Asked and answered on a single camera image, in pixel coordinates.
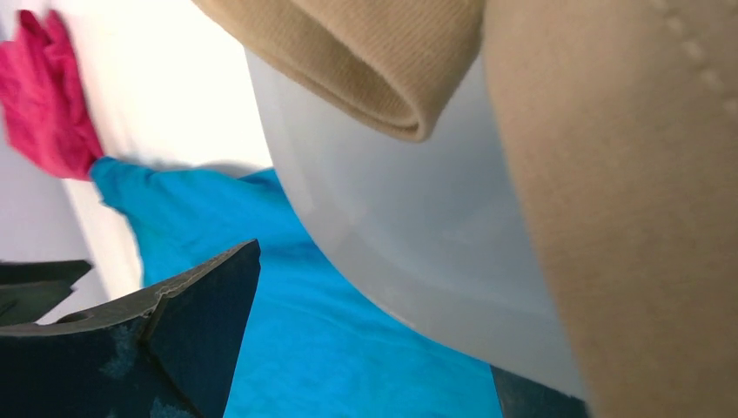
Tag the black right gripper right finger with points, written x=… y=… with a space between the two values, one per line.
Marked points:
x=522 y=398

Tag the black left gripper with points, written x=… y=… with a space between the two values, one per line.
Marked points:
x=29 y=290

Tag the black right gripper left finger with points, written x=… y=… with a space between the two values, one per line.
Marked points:
x=167 y=350

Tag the blue t shirt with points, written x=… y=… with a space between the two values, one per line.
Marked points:
x=314 y=346

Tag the red folded t shirt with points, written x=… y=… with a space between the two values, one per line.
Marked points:
x=44 y=106

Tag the white plastic laundry basket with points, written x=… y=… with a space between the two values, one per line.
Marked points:
x=430 y=232

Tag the beige t shirt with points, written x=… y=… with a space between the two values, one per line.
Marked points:
x=618 y=120

